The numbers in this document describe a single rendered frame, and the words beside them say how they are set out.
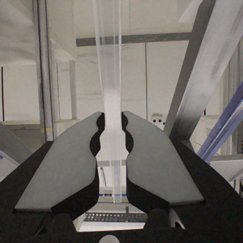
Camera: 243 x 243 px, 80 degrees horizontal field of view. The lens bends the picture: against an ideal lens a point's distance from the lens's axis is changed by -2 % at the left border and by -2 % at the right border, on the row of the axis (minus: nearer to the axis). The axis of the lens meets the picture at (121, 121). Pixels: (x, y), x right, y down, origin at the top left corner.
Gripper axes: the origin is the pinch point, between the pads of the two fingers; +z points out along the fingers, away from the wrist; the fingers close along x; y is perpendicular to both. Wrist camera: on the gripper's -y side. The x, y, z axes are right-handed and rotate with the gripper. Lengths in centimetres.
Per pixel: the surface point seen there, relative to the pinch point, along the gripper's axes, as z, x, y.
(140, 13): 169, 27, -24
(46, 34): 55, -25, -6
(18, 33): 61, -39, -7
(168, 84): 177, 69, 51
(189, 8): 8.2, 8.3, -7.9
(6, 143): 23.0, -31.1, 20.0
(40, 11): 57, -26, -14
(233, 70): 41, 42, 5
